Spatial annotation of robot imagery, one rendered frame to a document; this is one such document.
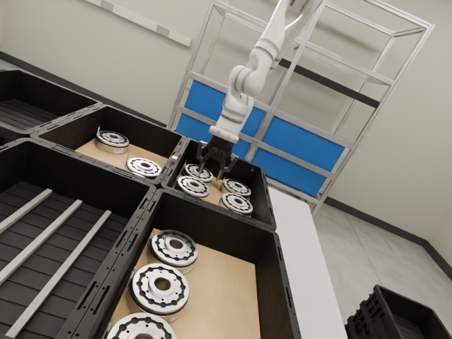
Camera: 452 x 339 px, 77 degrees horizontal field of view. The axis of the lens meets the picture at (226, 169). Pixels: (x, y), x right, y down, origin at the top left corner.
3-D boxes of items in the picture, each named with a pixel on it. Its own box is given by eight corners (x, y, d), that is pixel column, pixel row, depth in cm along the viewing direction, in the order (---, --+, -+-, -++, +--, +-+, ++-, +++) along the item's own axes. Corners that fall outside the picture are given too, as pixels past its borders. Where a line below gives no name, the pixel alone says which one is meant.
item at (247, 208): (222, 190, 92) (222, 189, 92) (250, 200, 94) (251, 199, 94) (222, 206, 83) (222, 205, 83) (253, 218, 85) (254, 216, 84)
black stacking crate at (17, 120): (13, 101, 99) (17, 69, 95) (96, 134, 102) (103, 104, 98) (-119, 132, 62) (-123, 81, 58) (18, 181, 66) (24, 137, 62)
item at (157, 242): (157, 225, 64) (158, 223, 64) (199, 240, 66) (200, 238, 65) (144, 255, 55) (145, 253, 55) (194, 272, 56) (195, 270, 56)
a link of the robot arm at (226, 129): (207, 132, 83) (214, 112, 81) (214, 126, 93) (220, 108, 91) (236, 144, 83) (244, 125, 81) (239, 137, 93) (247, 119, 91)
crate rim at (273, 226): (185, 142, 102) (187, 136, 102) (261, 173, 106) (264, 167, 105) (155, 194, 66) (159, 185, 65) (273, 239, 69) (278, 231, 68)
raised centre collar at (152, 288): (151, 271, 52) (152, 268, 51) (177, 279, 52) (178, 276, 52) (144, 292, 47) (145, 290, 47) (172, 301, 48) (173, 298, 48)
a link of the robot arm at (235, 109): (212, 111, 87) (234, 122, 84) (230, 60, 82) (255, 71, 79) (224, 112, 93) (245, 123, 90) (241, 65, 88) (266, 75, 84)
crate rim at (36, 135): (103, 109, 99) (105, 103, 98) (185, 142, 102) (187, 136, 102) (24, 145, 62) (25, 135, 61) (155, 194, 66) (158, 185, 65)
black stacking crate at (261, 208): (176, 165, 106) (187, 138, 102) (249, 194, 109) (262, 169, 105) (144, 227, 69) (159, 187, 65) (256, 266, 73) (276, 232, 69)
